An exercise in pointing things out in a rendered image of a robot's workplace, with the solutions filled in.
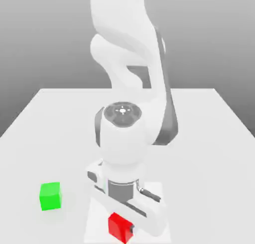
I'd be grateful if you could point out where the small red cube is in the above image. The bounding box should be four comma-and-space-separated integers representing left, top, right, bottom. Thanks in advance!
108, 212, 134, 244

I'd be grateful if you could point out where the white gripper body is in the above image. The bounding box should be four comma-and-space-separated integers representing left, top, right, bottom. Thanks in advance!
89, 185, 170, 238

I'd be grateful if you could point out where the small green cube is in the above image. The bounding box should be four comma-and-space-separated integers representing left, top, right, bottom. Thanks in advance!
39, 181, 63, 212

